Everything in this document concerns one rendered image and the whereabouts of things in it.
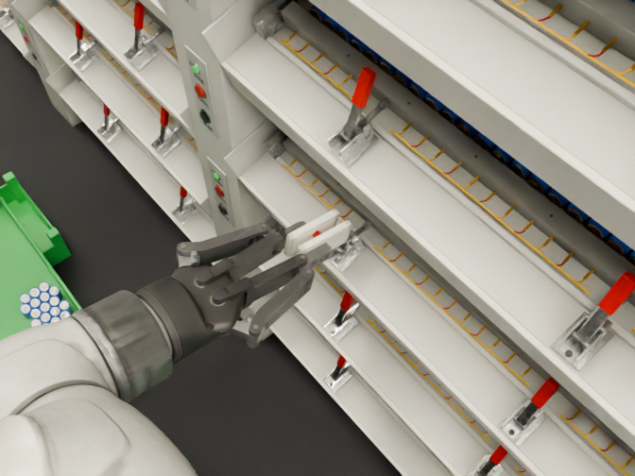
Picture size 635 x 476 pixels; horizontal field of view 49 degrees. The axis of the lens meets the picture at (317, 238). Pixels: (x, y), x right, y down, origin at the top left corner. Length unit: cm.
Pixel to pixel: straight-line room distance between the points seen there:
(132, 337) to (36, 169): 108
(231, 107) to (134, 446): 45
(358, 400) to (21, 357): 68
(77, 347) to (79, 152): 109
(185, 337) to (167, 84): 48
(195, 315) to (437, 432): 43
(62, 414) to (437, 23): 35
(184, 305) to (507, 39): 35
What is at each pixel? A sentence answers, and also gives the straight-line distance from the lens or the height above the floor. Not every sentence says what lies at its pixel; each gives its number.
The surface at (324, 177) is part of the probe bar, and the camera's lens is 84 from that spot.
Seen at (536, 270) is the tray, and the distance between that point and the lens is 61.
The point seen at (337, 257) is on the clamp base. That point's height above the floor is 50.
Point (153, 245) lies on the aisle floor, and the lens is 146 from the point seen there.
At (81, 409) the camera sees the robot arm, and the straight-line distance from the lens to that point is 50.
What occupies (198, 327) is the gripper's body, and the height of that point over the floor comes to 63.
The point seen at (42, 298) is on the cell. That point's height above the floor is 9.
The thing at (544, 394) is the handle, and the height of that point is 57.
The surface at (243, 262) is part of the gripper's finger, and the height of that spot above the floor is 61.
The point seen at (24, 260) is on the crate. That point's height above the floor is 7.
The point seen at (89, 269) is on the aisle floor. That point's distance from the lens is 147.
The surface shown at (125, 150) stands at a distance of 148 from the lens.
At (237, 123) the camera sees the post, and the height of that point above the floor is 58.
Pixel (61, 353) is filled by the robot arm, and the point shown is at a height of 70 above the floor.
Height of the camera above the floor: 120
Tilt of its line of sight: 57 degrees down
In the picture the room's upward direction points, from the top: straight up
